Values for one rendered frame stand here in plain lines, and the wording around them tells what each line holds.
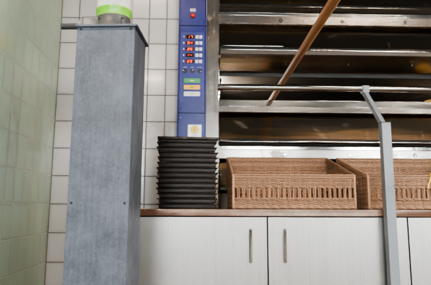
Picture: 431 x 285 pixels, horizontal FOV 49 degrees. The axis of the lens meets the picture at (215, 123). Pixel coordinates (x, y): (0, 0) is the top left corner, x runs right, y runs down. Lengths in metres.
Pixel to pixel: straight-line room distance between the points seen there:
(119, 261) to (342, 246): 0.99
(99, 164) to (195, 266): 0.69
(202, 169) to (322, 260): 0.66
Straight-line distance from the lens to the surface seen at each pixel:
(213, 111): 2.63
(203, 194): 2.19
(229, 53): 2.57
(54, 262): 2.70
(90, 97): 1.63
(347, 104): 2.77
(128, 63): 1.62
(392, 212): 2.14
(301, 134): 2.66
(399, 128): 2.85
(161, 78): 2.68
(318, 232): 2.10
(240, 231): 2.04
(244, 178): 2.10
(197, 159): 2.20
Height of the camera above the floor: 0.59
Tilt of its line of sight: 10 degrees up
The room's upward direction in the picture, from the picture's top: straight up
